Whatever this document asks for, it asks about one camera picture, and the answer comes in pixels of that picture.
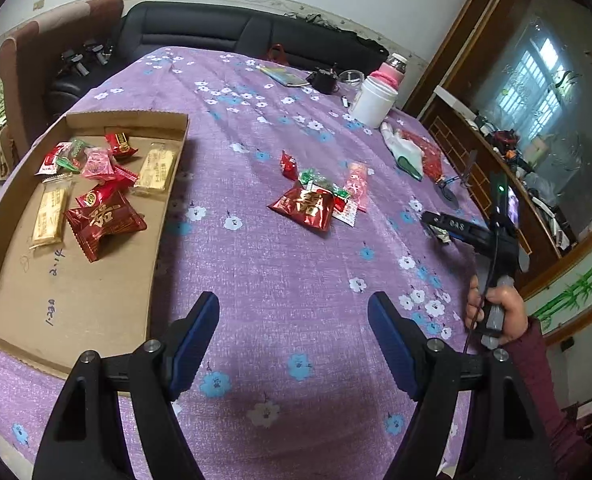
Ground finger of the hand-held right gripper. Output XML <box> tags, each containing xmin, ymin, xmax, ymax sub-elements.
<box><xmin>420</xmin><ymin>211</ymin><xmax>491</xmax><ymax>246</ymax></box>

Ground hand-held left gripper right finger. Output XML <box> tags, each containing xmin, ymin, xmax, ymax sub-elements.
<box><xmin>367</xmin><ymin>291</ymin><xmax>559</xmax><ymax>480</ymax></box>

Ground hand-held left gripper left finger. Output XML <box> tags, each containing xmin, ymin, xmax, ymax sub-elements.
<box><xmin>32</xmin><ymin>291</ymin><xmax>221</xmax><ymax>480</ymax></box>

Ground cardboard box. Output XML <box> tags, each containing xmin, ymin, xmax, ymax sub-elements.
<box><xmin>0</xmin><ymin>110</ymin><xmax>191</xmax><ymax>401</ymax></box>

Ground large dark red snack packet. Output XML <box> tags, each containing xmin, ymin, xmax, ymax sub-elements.
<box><xmin>64</xmin><ymin>190</ymin><xmax>148</xmax><ymax>264</ymax></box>
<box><xmin>268</xmin><ymin>182</ymin><xmax>337</xmax><ymax>234</ymax></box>

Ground gold cream snack packet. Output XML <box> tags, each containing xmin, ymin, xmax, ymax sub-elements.
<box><xmin>29</xmin><ymin>175</ymin><xmax>73</xmax><ymax>249</ymax></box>
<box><xmin>133</xmin><ymin>142</ymin><xmax>179</xmax><ymax>197</ymax></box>

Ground pink candy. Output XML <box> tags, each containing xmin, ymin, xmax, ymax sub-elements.
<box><xmin>81</xmin><ymin>147</ymin><xmax>140</xmax><ymax>187</ymax></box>

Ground small red candy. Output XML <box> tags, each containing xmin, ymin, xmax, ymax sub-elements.
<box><xmin>279</xmin><ymin>149</ymin><xmax>299</xmax><ymax>181</ymax></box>
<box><xmin>104</xmin><ymin>131</ymin><xmax>140</xmax><ymax>161</ymax></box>

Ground small green candy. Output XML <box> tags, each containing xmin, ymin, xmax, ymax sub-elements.
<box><xmin>56</xmin><ymin>138</ymin><xmax>93</xmax><ymax>174</ymax></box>

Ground red and white candy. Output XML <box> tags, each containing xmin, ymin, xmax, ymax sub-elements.
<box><xmin>34</xmin><ymin>142</ymin><xmax>74</xmax><ymax>177</ymax></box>

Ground person's right forearm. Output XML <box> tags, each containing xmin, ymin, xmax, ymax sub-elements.
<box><xmin>496</xmin><ymin>317</ymin><xmax>592</xmax><ymax>480</ymax></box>

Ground person's right hand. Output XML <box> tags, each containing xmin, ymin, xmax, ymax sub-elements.
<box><xmin>463</xmin><ymin>275</ymin><xmax>529</xmax><ymax>347</ymax></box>

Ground grey phone stand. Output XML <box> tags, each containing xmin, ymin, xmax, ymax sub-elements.
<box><xmin>435</xmin><ymin>149</ymin><xmax>479</xmax><ymax>211</ymax></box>

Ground red plastic bag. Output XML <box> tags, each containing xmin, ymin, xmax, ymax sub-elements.
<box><xmin>401</xmin><ymin>129</ymin><xmax>447</xmax><ymax>184</ymax></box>

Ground white glove with green cuff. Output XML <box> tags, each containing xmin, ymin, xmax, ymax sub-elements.
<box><xmin>379</xmin><ymin>120</ymin><xmax>425</xmax><ymax>181</ymax></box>

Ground pink cartoon snack packet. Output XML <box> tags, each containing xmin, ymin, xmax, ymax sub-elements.
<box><xmin>345</xmin><ymin>162</ymin><xmax>370</xmax><ymax>214</ymax></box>

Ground red and white snack packet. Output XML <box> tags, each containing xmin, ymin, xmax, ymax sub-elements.
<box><xmin>333</xmin><ymin>199</ymin><xmax>360</xmax><ymax>227</ymax></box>

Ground purple floral tablecloth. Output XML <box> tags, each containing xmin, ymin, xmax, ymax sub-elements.
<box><xmin>0</xmin><ymin>46</ymin><xmax>481</xmax><ymax>480</ymax></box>

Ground wooden glass partition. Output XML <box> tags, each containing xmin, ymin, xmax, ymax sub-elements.
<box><xmin>401</xmin><ymin>0</ymin><xmax>592</xmax><ymax>346</ymax></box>

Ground green and red candy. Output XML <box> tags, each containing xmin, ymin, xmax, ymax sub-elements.
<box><xmin>298</xmin><ymin>170</ymin><xmax>353</xmax><ymax>199</ymax></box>

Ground white plastic jar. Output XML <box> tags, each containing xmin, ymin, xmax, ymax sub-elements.
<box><xmin>348</xmin><ymin>76</ymin><xmax>399</xmax><ymax>130</ymax></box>

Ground pink thermos with knitted sleeve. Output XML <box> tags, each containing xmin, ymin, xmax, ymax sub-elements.
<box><xmin>371</xmin><ymin>52</ymin><xmax>409</xmax><ymax>92</ymax></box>

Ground black charger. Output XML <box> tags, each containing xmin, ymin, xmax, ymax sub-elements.
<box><xmin>305</xmin><ymin>64</ymin><xmax>339</xmax><ymax>94</ymax></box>

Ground black devices on sofa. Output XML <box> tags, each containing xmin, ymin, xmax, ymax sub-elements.
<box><xmin>57</xmin><ymin>39</ymin><xmax>115</xmax><ymax>79</ymax></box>

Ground black sofa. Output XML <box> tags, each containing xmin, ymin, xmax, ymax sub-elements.
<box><xmin>45</xmin><ymin>1</ymin><xmax>393</xmax><ymax>117</ymax></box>

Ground brown armchair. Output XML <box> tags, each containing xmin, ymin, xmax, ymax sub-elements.
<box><xmin>0</xmin><ymin>0</ymin><xmax>126</xmax><ymax>162</ymax></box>

